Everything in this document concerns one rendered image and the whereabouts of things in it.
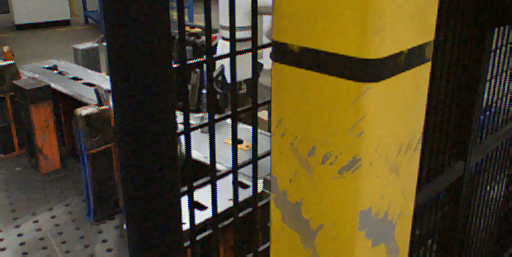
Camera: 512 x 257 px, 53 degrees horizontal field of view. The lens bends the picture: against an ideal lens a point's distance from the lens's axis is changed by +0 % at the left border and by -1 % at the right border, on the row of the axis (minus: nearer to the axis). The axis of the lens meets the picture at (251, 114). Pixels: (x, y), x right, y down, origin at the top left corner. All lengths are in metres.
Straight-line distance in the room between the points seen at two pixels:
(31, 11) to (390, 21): 8.16
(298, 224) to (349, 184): 0.07
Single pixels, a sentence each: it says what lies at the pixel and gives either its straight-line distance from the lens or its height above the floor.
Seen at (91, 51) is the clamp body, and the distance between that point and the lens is 2.19.
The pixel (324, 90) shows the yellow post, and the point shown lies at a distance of 0.39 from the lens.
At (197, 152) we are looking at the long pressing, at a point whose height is 1.00.
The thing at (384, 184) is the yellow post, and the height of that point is 1.34.
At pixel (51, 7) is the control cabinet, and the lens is 8.49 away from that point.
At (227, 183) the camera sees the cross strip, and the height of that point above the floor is 1.00.
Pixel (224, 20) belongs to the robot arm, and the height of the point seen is 1.32.
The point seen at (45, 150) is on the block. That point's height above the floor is 0.80.
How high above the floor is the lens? 1.53
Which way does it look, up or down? 21 degrees down
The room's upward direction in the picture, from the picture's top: straight up
